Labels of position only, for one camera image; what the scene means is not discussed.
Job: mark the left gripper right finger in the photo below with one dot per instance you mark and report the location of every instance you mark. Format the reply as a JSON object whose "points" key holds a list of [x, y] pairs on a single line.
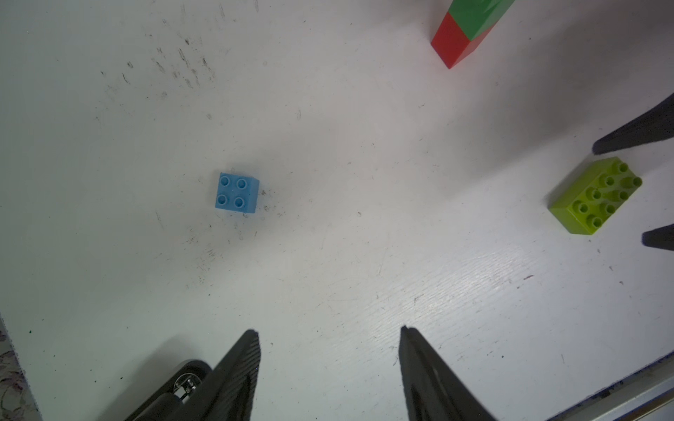
{"points": [[432, 390]]}

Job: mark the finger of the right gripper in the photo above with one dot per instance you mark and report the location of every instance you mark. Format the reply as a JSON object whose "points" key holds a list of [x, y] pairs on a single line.
{"points": [[661, 238], [653, 126]]}

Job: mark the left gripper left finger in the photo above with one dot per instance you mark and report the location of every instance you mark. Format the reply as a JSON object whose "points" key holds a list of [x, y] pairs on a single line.
{"points": [[227, 393]]}

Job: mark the lime long lego brick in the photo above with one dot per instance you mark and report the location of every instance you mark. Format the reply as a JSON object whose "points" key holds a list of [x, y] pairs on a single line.
{"points": [[595, 196]]}

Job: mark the small blue lego brick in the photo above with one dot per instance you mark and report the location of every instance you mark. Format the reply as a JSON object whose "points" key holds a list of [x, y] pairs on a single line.
{"points": [[237, 193]]}

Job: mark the small green lego brick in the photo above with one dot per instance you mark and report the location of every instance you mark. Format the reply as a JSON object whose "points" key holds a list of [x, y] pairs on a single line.
{"points": [[474, 17]]}

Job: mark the small red lego brick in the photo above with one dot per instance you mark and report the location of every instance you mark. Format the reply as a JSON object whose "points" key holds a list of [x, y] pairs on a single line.
{"points": [[451, 44]]}

